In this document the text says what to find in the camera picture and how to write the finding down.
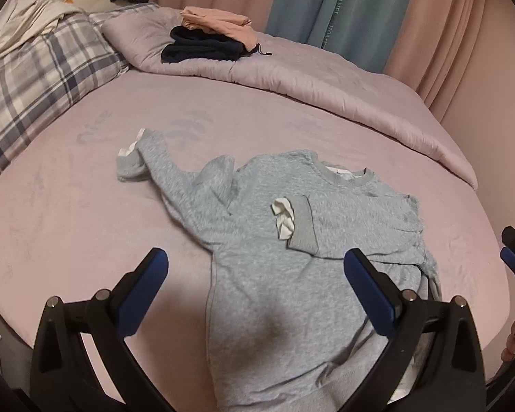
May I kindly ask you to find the blue curtain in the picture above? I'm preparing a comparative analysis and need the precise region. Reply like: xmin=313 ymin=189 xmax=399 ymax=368
xmin=264 ymin=0 xmax=422 ymax=73

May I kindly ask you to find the person's right hand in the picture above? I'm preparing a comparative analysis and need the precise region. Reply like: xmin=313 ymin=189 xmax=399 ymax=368
xmin=500 ymin=304 xmax=515 ymax=364

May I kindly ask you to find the plaid pillow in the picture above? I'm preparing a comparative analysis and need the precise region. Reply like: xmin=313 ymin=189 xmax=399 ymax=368
xmin=0 ymin=2 xmax=160 ymax=190

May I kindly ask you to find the lilac comforter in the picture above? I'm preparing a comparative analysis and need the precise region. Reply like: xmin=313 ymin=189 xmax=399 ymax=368
xmin=101 ymin=6 xmax=480 ymax=192

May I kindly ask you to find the white crumpled cloth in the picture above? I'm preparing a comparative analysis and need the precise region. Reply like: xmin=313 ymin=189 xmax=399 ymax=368
xmin=0 ymin=0 xmax=91 ymax=68

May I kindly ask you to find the navy folded garment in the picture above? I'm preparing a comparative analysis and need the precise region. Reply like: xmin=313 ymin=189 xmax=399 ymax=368
xmin=161 ymin=26 xmax=262 ymax=64

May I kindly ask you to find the grey sweatshirt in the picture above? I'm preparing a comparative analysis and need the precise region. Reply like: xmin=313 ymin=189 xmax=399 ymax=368
xmin=116 ymin=128 xmax=443 ymax=412

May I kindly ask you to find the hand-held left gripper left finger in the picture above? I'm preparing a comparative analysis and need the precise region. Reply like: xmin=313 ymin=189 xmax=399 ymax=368
xmin=29 ymin=248 xmax=172 ymax=412

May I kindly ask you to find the peach folded garment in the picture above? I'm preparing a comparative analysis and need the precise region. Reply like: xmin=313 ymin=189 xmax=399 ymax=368
xmin=179 ymin=5 xmax=259 ymax=52

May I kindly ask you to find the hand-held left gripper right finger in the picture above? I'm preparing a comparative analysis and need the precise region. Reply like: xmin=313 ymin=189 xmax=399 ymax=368
xmin=343 ymin=248 xmax=487 ymax=412

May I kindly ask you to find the pink bed sheet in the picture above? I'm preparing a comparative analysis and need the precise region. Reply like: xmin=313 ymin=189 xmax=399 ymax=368
xmin=0 ymin=66 xmax=506 ymax=412

